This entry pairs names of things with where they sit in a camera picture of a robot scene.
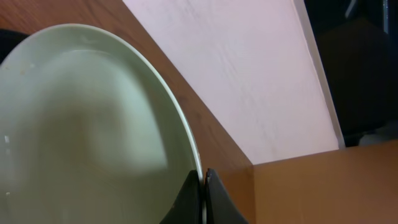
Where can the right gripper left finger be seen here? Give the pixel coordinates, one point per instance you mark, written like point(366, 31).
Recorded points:
point(187, 207)

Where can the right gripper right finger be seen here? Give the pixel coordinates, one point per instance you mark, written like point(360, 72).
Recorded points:
point(220, 208)

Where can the light green plate top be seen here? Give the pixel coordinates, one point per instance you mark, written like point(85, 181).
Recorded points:
point(90, 132)

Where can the black round tray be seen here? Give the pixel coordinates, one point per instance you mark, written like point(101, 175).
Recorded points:
point(9, 39)

